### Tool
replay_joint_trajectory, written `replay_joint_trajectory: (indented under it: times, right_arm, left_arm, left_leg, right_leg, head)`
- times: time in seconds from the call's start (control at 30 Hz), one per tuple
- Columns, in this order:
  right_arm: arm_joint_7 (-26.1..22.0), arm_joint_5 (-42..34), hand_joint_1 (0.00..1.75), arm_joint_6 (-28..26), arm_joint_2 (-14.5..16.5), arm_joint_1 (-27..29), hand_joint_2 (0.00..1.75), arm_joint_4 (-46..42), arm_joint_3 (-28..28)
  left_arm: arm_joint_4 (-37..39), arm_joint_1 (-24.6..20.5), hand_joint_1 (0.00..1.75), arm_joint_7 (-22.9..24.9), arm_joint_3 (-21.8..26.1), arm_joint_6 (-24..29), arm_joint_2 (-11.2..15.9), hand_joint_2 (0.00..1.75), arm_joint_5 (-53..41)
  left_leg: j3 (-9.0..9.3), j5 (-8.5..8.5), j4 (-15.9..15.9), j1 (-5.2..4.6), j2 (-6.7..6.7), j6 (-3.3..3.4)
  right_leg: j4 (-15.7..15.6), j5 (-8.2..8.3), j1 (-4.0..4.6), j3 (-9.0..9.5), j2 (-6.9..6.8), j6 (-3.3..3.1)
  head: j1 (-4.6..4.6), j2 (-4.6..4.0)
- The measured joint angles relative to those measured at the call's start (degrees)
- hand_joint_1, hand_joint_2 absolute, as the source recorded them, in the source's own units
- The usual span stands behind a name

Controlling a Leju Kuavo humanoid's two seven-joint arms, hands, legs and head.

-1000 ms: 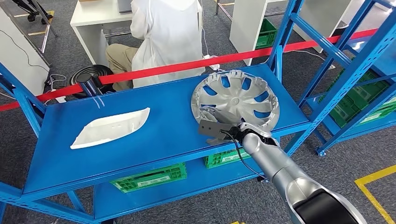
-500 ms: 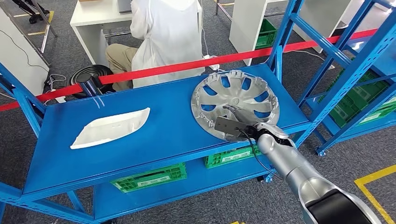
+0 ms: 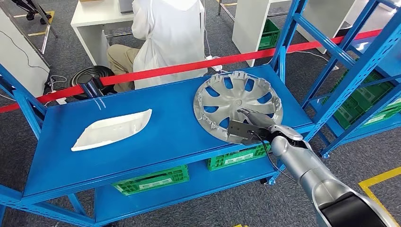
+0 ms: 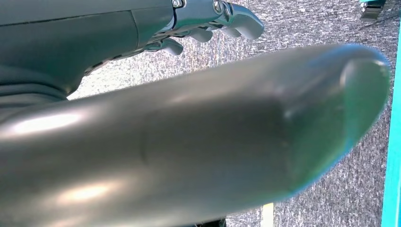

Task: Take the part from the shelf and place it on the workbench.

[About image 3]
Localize grey device on desk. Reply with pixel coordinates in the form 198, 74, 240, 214
119, 0, 134, 15

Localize tall blue shelf rack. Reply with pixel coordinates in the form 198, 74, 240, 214
270, 0, 401, 159

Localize white office desk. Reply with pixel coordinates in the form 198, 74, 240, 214
70, 0, 135, 68

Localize white table panel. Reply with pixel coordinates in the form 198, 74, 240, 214
232, 0, 294, 67

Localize black wheeled chair base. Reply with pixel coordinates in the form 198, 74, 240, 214
11, 0, 52, 25

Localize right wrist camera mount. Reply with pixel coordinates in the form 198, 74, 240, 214
227, 120, 262, 140

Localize white plastic trim part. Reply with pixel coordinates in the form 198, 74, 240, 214
71, 108, 153, 152

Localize red barrier belt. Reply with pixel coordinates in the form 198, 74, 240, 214
0, 28, 383, 114

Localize blue wheeled shelf rack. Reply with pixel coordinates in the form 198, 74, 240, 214
0, 64, 317, 227

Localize steel frame leg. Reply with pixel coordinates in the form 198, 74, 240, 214
31, 0, 59, 54

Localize black camera cable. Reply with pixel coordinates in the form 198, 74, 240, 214
249, 130, 296, 183

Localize person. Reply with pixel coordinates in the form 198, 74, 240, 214
106, 0, 208, 93

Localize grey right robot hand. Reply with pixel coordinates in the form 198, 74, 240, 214
237, 108, 279, 146

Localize black belt stanchion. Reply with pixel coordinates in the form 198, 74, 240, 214
69, 66, 117, 101

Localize white power cable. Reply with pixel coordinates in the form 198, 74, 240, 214
203, 0, 214, 59

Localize silver plastic hubcap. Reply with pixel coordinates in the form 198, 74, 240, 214
193, 70, 284, 145

